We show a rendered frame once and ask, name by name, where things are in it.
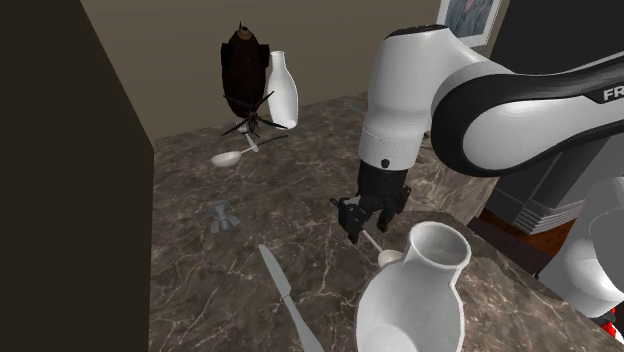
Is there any framed wall picture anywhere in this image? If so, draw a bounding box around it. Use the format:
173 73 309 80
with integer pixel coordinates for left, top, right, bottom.
435 0 503 48

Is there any grey appliance with vent grille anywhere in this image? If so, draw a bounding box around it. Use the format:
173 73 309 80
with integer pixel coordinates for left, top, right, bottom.
485 133 612 237

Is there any dark brown vase on stand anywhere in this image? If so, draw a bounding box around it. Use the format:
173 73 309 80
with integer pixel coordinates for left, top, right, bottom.
220 20 290 139

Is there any white fork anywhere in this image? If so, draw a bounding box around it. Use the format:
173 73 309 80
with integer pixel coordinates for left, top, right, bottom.
235 120 260 154

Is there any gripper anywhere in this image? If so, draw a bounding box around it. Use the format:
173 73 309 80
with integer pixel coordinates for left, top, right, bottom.
329 159 413 245

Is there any grey table knife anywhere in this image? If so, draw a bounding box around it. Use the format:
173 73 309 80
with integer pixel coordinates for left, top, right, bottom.
257 243 326 352

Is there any grey hourglass-shaped cup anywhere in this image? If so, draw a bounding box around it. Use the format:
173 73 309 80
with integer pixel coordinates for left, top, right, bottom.
208 199 242 234

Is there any small white spoon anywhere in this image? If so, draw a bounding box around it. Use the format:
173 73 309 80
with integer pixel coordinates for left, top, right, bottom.
360 228 404 269

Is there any white bottle vase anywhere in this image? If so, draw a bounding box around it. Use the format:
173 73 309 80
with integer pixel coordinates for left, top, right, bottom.
264 50 300 131

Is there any large white vase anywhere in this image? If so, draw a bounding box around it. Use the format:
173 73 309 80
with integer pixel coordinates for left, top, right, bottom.
354 221 473 352

